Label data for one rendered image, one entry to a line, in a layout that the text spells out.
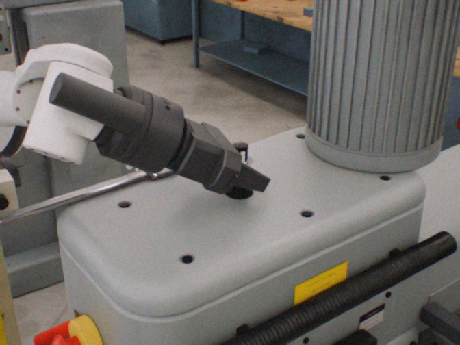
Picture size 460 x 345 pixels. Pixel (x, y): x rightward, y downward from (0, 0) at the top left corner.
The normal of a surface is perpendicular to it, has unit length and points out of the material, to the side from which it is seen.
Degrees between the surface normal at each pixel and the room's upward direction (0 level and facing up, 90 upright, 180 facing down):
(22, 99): 76
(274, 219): 0
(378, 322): 90
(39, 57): 55
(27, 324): 0
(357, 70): 90
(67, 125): 67
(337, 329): 90
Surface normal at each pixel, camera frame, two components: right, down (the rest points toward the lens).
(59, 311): 0.00, -0.89
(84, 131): 0.51, 0.04
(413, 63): 0.19, 0.45
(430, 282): 0.59, 0.37
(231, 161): 0.58, -0.29
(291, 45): -0.81, 0.27
